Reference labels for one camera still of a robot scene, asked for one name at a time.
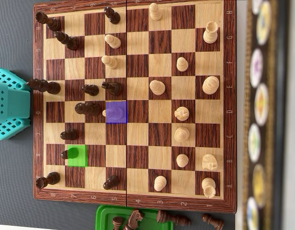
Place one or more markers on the green plastic tray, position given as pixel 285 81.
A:
pixel 103 215

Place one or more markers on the dark wooden bishop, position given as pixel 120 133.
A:
pixel 69 42
pixel 171 218

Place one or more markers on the dark wooden rook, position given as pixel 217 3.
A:
pixel 50 179
pixel 50 22

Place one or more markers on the light pawn row C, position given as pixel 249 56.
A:
pixel 182 134

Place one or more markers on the wooden chessboard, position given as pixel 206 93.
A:
pixel 138 134

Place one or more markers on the light wooden pawn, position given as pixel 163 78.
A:
pixel 113 41
pixel 110 62
pixel 160 183
pixel 182 64
pixel 115 113
pixel 157 87
pixel 155 13
pixel 182 160

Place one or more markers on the light wooden knight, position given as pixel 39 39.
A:
pixel 181 114
pixel 209 162

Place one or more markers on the dark wooden pawn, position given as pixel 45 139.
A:
pixel 69 134
pixel 213 222
pixel 112 16
pixel 71 153
pixel 91 89
pixel 117 222
pixel 111 182

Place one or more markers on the dark grey table mat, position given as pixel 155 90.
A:
pixel 13 36

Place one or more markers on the dark box with round pictures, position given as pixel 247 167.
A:
pixel 269 72

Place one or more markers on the dark wooden knight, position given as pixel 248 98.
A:
pixel 134 218
pixel 112 88

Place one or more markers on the light wooden rook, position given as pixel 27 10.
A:
pixel 210 33
pixel 208 187

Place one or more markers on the dark wooden queen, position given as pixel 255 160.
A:
pixel 90 109

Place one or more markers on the dark wooden king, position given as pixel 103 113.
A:
pixel 48 86

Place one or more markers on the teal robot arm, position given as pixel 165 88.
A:
pixel 15 105

